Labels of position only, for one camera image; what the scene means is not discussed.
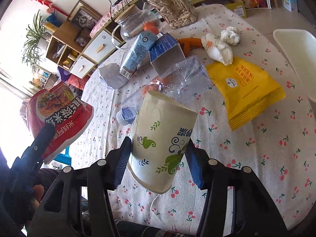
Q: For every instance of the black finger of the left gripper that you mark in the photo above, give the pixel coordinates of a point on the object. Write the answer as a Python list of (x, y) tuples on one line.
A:
[(17, 182)]

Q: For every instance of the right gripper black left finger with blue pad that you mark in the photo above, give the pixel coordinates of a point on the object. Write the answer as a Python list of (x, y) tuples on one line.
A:
[(60, 212)]

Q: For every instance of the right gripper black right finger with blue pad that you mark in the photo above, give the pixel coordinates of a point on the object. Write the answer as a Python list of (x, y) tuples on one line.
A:
[(254, 212)]

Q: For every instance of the red snack bag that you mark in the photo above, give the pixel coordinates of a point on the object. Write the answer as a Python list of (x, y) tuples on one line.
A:
[(60, 107)]

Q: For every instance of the white paper cup green pattern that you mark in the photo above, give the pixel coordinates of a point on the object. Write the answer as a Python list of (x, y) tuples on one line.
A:
[(161, 133)]

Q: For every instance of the yellow snack bag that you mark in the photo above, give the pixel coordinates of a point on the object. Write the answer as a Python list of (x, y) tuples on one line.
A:
[(247, 89)]

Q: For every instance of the clear crushed plastic bottle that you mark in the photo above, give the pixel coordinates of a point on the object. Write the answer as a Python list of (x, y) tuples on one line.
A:
[(182, 82)]

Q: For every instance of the white tissue wrapper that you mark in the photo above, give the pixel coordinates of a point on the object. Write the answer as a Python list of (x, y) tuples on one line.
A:
[(216, 49)]

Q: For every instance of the blue milk carton box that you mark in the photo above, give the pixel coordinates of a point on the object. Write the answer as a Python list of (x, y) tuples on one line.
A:
[(165, 53)]

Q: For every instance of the light blue tube carton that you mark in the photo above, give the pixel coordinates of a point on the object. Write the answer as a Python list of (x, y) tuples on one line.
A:
[(141, 46)]

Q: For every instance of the small white tissue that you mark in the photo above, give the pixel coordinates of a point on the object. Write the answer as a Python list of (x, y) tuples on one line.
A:
[(230, 36)]

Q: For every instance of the orange peel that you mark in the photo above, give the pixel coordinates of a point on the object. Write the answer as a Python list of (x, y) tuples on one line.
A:
[(189, 43)]

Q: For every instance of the white trash bin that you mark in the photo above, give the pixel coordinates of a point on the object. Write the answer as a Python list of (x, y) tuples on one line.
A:
[(298, 46)]

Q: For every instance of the blue plastic stool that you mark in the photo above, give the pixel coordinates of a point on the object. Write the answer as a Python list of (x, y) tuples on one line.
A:
[(64, 158)]

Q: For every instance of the grey crumpled bag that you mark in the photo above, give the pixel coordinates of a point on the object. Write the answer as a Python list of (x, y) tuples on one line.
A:
[(109, 74)]

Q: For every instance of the green potted plant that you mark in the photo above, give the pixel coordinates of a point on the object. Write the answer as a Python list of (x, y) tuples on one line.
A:
[(34, 33)]

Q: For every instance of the wooden tv cabinet white drawers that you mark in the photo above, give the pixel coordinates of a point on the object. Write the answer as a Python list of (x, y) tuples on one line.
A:
[(80, 60)]

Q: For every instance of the framed cat picture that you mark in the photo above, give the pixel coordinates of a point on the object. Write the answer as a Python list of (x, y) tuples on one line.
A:
[(84, 16)]

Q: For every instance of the glass jar bamboo lid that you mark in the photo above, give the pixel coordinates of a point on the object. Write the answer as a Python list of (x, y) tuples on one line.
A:
[(130, 23)]

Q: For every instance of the orange persimmon fruit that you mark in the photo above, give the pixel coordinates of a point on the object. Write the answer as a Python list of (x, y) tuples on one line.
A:
[(149, 26)]

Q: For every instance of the yellow cardboard box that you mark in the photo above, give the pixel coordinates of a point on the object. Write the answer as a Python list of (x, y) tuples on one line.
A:
[(238, 8)]

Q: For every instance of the white box red picture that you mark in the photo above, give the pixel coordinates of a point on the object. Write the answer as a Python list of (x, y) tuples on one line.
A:
[(254, 0)]

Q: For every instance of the blue white small box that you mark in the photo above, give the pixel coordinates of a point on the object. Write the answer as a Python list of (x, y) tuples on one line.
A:
[(290, 5)]

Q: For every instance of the plastic jar of seeds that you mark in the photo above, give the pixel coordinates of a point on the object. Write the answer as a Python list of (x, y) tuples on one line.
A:
[(176, 13)]

